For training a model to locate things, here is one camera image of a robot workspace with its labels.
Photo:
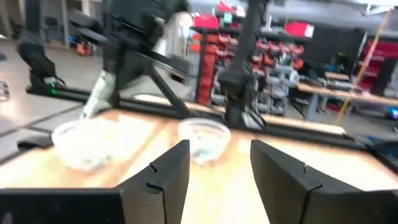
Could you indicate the yellow pole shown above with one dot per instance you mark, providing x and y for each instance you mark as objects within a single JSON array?
[{"x": 364, "y": 67}]

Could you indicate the black aluminium table frame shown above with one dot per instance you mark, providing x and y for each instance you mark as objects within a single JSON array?
[{"x": 140, "y": 105}]

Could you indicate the green white sweetener packet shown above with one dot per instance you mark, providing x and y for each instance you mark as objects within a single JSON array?
[
  {"x": 203, "y": 152},
  {"x": 93, "y": 161},
  {"x": 99, "y": 93}
]

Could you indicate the wooden workbench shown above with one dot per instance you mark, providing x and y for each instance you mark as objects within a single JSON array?
[{"x": 342, "y": 92}]

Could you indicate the clear plastic bowl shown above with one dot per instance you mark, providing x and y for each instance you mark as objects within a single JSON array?
[
  {"x": 214, "y": 133},
  {"x": 77, "y": 140}
]

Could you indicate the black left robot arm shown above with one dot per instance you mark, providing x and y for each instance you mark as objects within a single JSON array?
[{"x": 245, "y": 62}]

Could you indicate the red bin shelf rack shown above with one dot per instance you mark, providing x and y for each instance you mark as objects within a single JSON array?
[{"x": 214, "y": 56}]

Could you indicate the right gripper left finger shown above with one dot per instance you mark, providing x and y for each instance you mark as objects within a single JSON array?
[{"x": 168, "y": 180}]

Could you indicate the black equipment stand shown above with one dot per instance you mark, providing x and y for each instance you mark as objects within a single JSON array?
[{"x": 37, "y": 59}]

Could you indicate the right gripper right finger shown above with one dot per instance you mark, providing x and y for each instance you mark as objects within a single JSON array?
[{"x": 280, "y": 186}]

